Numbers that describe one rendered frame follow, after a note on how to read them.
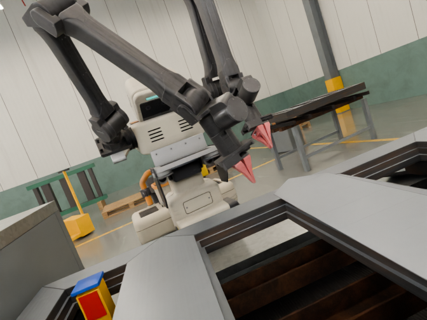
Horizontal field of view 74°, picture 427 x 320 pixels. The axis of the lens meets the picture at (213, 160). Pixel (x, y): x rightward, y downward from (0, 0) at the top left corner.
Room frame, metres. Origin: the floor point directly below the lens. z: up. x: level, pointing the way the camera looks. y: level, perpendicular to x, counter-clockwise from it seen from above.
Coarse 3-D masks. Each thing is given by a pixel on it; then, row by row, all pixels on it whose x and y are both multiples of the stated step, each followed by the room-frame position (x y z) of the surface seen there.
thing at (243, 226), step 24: (360, 168) 0.79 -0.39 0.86; (384, 168) 0.80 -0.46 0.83; (240, 216) 0.73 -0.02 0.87; (264, 216) 0.74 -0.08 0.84; (288, 216) 0.73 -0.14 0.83; (216, 240) 0.71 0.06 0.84; (336, 240) 0.52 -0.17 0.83; (384, 264) 0.41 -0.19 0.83; (72, 288) 0.67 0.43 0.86; (216, 288) 0.47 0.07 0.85; (408, 288) 0.36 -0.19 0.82; (72, 312) 0.62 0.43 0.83
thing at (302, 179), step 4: (304, 176) 0.87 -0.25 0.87; (308, 176) 0.86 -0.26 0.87; (312, 176) 0.85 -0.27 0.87; (316, 176) 0.83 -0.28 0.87; (292, 180) 0.87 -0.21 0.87; (296, 180) 0.86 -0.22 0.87; (300, 180) 0.84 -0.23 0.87; (304, 180) 0.83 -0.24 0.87; (284, 184) 0.86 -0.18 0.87; (288, 184) 0.85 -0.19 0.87; (292, 184) 0.83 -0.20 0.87; (296, 184) 0.82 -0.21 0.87; (280, 188) 0.84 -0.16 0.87; (284, 188) 0.83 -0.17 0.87; (276, 192) 0.81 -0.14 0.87
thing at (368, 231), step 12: (396, 204) 0.50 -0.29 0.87; (408, 204) 0.49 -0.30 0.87; (420, 204) 0.47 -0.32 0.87; (372, 216) 0.49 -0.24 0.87; (384, 216) 0.48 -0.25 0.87; (396, 216) 0.46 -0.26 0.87; (408, 216) 0.45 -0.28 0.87; (420, 216) 0.44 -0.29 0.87; (348, 228) 0.48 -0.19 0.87; (360, 228) 0.47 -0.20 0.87; (372, 228) 0.45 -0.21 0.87; (384, 228) 0.44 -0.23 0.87; (396, 228) 0.43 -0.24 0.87; (408, 228) 0.42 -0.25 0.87; (360, 240) 0.43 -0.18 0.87; (372, 240) 0.42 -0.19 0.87
